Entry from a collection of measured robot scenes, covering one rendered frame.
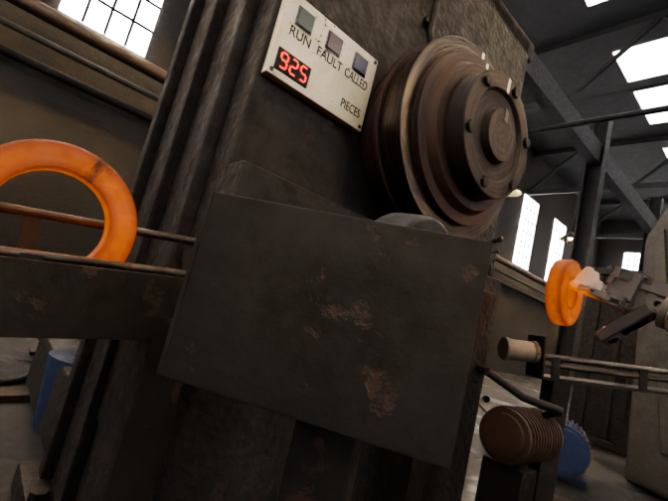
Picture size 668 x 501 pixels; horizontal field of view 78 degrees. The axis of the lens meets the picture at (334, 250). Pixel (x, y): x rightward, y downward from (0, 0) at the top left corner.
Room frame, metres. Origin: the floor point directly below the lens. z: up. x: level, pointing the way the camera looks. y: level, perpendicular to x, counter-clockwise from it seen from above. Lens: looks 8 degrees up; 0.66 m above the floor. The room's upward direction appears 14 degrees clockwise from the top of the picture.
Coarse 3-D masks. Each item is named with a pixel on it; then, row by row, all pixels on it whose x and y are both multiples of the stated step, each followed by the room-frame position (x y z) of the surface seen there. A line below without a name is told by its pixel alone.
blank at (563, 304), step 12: (564, 264) 0.91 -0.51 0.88; (576, 264) 0.94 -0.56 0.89; (552, 276) 0.91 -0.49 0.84; (564, 276) 0.90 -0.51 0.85; (576, 276) 0.95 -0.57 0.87; (552, 288) 0.91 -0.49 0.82; (564, 288) 0.91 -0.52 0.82; (552, 300) 0.91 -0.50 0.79; (564, 300) 0.91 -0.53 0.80; (576, 300) 0.97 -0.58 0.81; (552, 312) 0.93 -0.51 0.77; (564, 312) 0.92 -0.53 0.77; (576, 312) 0.97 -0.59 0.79; (564, 324) 0.94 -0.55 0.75
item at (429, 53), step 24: (432, 48) 0.81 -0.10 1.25; (456, 48) 0.86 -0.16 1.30; (408, 72) 0.79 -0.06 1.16; (408, 96) 0.79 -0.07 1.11; (384, 120) 0.83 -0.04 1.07; (408, 120) 0.80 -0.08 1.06; (384, 144) 0.84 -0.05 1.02; (408, 144) 0.81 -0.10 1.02; (384, 168) 0.86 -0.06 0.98; (408, 168) 0.82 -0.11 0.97; (408, 192) 0.86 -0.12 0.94; (432, 216) 0.89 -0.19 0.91
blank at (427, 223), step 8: (384, 216) 0.31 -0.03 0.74; (392, 216) 0.31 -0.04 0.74; (400, 216) 0.31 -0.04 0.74; (408, 216) 0.31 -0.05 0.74; (416, 216) 0.31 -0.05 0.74; (424, 216) 0.31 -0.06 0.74; (400, 224) 0.30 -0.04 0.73; (408, 224) 0.29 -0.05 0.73; (416, 224) 0.30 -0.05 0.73; (424, 224) 0.31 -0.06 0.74; (432, 224) 0.32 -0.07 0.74; (440, 224) 0.33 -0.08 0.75; (440, 232) 0.34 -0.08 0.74
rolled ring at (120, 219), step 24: (24, 144) 0.45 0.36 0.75; (48, 144) 0.46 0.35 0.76; (72, 144) 0.48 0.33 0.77; (0, 168) 0.44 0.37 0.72; (24, 168) 0.45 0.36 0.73; (48, 168) 0.47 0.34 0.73; (72, 168) 0.48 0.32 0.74; (96, 168) 0.50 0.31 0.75; (96, 192) 0.51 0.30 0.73; (120, 192) 0.52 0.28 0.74; (120, 216) 0.52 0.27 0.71; (120, 240) 0.53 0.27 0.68
